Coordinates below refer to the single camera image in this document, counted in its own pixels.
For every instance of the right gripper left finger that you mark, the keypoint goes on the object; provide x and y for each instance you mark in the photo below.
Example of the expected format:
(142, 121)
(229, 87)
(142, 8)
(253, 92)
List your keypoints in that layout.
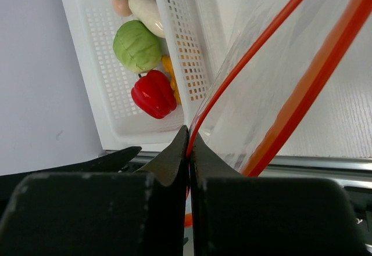
(95, 208)

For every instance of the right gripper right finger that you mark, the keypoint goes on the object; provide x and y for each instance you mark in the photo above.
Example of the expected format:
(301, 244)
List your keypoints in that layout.
(270, 218)

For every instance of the clear zip top bag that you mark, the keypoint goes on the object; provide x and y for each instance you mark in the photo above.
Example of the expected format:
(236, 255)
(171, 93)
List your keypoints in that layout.
(295, 82)

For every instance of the green cabbage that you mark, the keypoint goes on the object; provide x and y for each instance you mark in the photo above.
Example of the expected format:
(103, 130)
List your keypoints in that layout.
(136, 48)

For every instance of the white radish with leaves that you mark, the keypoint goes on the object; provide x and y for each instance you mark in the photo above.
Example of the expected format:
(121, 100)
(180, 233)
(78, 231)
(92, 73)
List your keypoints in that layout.
(147, 12)

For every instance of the red bell pepper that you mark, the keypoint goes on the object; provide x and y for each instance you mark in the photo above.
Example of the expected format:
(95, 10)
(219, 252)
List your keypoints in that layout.
(153, 94)

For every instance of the white plastic basket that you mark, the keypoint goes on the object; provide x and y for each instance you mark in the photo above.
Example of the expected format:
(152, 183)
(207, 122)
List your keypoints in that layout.
(194, 40)

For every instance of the aluminium mounting rail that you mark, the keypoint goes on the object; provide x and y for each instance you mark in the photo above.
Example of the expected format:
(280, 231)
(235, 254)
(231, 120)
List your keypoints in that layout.
(290, 169)

